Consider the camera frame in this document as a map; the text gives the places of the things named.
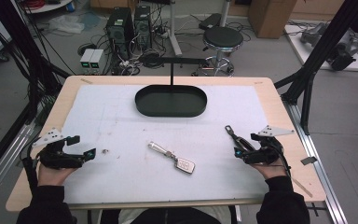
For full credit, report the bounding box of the black flat case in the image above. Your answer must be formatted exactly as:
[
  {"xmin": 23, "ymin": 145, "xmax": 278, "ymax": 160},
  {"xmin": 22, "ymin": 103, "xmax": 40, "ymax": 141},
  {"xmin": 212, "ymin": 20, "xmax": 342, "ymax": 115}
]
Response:
[{"xmin": 198, "ymin": 12, "xmax": 223, "ymax": 31}]

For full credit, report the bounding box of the clear plastic bag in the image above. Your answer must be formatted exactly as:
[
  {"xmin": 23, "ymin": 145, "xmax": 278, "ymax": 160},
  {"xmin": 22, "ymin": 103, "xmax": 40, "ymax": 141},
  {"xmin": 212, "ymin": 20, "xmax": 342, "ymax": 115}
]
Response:
[{"xmin": 48, "ymin": 14, "xmax": 86, "ymax": 35}]

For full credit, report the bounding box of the black metal frame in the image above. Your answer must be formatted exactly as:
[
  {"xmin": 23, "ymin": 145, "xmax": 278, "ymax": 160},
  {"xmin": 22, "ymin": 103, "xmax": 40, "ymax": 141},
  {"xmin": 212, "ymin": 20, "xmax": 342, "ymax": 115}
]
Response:
[
  {"xmin": 273, "ymin": 0, "xmax": 358, "ymax": 136},
  {"xmin": 0, "ymin": 0, "xmax": 73, "ymax": 185}
]

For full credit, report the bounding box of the aluminium rail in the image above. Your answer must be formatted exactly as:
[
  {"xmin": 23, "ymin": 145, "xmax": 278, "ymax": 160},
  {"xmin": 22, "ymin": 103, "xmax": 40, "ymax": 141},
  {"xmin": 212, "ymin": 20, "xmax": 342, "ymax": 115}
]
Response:
[
  {"xmin": 282, "ymin": 100, "xmax": 350, "ymax": 224},
  {"xmin": 0, "ymin": 122, "xmax": 36, "ymax": 209}
]

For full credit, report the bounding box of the brown tape strip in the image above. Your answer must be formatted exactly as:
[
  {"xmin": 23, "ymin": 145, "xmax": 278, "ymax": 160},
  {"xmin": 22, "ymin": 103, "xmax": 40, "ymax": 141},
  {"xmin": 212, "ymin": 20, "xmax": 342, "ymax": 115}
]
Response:
[{"xmin": 291, "ymin": 176, "xmax": 314, "ymax": 199}]

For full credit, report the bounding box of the grey tape piece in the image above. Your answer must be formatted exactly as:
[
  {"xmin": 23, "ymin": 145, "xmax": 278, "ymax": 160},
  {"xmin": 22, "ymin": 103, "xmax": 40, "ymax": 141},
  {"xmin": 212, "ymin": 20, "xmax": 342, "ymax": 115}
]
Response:
[{"xmin": 300, "ymin": 156, "xmax": 319, "ymax": 166}]

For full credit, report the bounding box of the person's left hand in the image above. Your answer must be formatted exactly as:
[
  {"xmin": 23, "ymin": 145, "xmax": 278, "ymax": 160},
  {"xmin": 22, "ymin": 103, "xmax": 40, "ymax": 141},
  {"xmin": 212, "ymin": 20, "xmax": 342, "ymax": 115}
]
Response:
[{"xmin": 36, "ymin": 163, "xmax": 77, "ymax": 188}]

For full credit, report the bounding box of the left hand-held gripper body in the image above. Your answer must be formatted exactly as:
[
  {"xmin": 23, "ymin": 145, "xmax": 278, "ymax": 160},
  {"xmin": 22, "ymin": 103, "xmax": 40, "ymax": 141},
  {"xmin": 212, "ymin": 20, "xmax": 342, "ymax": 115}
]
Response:
[{"xmin": 32, "ymin": 126, "xmax": 86, "ymax": 171}]

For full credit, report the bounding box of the grey desk leg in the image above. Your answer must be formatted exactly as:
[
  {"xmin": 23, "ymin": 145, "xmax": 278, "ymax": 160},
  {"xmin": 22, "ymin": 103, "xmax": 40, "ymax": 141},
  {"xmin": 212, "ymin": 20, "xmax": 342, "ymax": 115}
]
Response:
[{"xmin": 167, "ymin": 0, "xmax": 184, "ymax": 57}]

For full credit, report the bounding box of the brown cardboard box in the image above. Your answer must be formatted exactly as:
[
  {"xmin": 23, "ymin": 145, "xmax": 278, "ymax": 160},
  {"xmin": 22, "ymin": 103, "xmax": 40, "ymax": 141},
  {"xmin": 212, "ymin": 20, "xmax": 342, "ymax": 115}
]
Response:
[{"xmin": 247, "ymin": 0, "xmax": 298, "ymax": 39}]

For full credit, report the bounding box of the black key stand with tray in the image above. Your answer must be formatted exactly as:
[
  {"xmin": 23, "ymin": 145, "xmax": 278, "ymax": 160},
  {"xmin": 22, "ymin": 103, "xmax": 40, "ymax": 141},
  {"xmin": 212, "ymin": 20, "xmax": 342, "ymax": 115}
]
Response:
[{"xmin": 133, "ymin": 56, "xmax": 212, "ymax": 119}]

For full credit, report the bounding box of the white table mat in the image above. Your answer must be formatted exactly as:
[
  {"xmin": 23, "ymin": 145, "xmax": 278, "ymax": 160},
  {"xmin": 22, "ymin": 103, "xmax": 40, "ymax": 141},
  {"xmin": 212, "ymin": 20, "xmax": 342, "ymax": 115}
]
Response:
[{"xmin": 60, "ymin": 83, "xmax": 269, "ymax": 206}]

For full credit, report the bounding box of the black round stool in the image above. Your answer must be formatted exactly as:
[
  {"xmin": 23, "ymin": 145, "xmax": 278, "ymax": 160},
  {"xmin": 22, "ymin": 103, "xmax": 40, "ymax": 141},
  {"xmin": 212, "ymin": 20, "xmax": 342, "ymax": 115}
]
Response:
[{"xmin": 191, "ymin": 25, "xmax": 245, "ymax": 77}]

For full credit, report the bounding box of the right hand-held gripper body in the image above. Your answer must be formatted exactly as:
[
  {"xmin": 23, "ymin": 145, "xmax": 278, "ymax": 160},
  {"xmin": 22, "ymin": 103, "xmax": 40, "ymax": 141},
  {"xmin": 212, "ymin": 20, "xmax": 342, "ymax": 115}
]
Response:
[{"xmin": 242, "ymin": 124, "xmax": 296, "ymax": 166}]

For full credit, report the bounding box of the white power supply unit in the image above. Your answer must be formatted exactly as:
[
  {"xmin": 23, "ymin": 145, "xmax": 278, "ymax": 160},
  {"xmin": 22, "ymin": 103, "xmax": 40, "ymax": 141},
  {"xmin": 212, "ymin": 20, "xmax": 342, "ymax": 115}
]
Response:
[
  {"xmin": 79, "ymin": 48, "xmax": 96, "ymax": 75},
  {"xmin": 89, "ymin": 49, "xmax": 105, "ymax": 75}
]

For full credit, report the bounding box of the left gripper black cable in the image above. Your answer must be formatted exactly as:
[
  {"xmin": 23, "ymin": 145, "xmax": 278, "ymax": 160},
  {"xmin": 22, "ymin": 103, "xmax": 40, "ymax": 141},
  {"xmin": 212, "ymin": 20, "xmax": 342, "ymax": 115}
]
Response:
[{"xmin": 21, "ymin": 135, "xmax": 41, "ymax": 195}]

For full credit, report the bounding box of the black and grey device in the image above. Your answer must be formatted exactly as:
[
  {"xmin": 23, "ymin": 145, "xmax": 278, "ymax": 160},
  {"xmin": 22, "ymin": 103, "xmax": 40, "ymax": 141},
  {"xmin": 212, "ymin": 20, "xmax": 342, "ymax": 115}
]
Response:
[{"xmin": 326, "ymin": 30, "xmax": 358, "ymax": 72}]

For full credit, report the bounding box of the grey device on board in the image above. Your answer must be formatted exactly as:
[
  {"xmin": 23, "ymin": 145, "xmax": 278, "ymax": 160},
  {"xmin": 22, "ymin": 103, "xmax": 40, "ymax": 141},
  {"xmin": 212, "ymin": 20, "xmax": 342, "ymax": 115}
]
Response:
[{"xmin": 300, "ymin": 21, "xmax": 328, "ymax": 45}]

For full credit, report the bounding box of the person's right hand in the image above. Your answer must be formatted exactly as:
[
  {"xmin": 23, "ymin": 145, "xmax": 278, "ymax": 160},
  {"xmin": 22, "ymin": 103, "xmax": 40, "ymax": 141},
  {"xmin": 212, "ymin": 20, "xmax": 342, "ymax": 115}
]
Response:
[{"xmin": 251, "ymin": 161, "xmax": 289, "ymax": 181}]

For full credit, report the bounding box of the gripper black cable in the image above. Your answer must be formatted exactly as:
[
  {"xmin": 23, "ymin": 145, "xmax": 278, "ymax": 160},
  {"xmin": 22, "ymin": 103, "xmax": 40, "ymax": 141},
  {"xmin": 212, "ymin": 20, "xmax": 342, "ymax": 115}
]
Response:
[
  {"xmin": 275, "ymin": 145, "xmax": 294, "ymax": 179},
  {"xmin": 21, "ymin": 135, "xmax": 41, "ymax": 195}
]

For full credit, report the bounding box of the white floor board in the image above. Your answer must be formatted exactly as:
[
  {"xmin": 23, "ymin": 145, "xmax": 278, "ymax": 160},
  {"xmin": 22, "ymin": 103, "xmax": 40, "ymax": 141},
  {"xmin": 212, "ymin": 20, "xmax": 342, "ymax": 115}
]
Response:
[{"xmin": 283, "ymin": 23, "xmax": 358, "ymax": 73}]

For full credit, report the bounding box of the black computer tower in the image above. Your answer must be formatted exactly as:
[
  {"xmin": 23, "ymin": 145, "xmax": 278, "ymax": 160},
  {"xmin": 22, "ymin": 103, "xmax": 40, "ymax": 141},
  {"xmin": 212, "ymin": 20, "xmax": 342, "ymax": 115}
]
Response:
[
  {"xmin": 132, "ymin": 5, "xmax": 153, "ymax": 51},
  {"xmin": 104, "ymin": 7, "xmax": 135, "ymax": 62}
]

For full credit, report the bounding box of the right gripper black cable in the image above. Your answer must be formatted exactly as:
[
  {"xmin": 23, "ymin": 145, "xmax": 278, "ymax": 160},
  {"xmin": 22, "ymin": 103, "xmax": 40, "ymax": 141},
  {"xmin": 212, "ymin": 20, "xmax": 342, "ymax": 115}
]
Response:
[{"xmin": 275, "ymin": 145, "xmax": 294, "ymax": 179}]

